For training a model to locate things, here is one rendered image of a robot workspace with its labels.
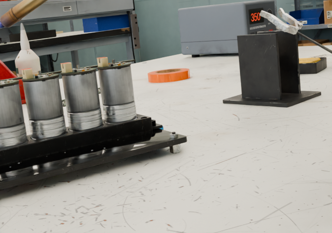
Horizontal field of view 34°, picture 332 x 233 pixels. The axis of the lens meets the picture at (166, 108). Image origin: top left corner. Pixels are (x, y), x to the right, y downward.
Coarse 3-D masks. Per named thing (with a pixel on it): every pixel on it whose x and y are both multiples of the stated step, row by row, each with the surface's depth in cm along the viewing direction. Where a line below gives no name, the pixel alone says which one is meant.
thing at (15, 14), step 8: (24, 0) 31; (32, 0) 31; (40, 0) 31; (16, 8) 31; (24, 8) 31; (32, 8) 31; (8, 16) 31; (16, 16) 31; (24, 16) 32; (8, 24) 32
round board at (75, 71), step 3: (75, 69) 39; (84, 69) 39; (87, 69) 38; (90, 69) 38; (93, 69) 38; (72, 72) 38; (75, 72) 37; (78, 72) 37; (81, 72) 37; (84, 72) 37; (87, 72) 37
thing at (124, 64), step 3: (120, 63) 40; (123, 63) 39; (126, 63) 40; (129, 63) 40; (108, 66) 39; (111, 66) 39; (114, 66) 39; (117, 66) 38; (120, 66) 39; (123, 66) 39
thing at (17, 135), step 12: (12, 84) 35; (0, 96) 35; (12, 96) 35; (0, 108) 35; (12, 108) 35; (0, 120) 35; (12, 120) 35; (0, 132) 35; (12, 132) 35; (24, 132) 36; (0, 144) 35; (12, 144) 35
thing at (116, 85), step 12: (108, 72) 39; (120, 72) 39; (108, 84) 39; (120, 84) 39; (132, 84) 40; (108, 96) 39; (120, 96) 39; (132, 96) 40; (108, 108) 39; (120, 108) 39; (132, 108) 40; (108, 120) 39; (120, 120) 39
